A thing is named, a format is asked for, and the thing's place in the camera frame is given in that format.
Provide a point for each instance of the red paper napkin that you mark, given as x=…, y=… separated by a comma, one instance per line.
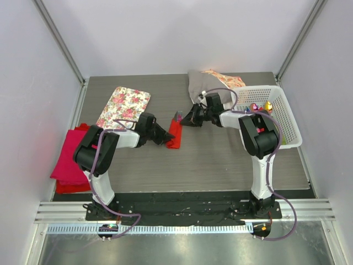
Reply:
x=175, y=130

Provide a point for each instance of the orange floral cloth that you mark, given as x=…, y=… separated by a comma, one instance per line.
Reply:
x=230, y=82

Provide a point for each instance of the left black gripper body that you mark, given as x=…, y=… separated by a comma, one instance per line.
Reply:
x=155, y=133

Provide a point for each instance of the grey cloth bag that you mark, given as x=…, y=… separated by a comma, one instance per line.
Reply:
x=199, y=82

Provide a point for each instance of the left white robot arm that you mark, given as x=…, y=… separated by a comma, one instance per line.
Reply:
x=95, y=153

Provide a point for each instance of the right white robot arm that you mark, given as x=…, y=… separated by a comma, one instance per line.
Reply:
x=261, y=139

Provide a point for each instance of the red folded cloth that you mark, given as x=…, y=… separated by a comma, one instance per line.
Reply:
x=62, y=189

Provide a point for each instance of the purple iridescent spoon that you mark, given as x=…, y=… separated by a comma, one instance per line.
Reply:
x=253, y=107

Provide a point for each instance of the gold iridescent spoon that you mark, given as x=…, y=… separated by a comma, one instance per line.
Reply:
x=268, y=107

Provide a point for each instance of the magenta folded cloth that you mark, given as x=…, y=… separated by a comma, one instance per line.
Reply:
x=66, y=171

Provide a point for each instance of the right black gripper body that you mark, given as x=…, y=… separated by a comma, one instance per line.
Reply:
x=204, y=114

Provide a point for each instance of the white perforated plastic basket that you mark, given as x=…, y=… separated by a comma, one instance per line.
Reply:
x=243, y=97

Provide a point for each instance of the floral rectangular tray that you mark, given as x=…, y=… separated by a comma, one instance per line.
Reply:
x=123, y=108

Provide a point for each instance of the white slotted cable duct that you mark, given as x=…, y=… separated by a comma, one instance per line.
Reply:
x=110, y=229

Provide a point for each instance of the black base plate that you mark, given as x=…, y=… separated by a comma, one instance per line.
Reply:
x=182, y=209

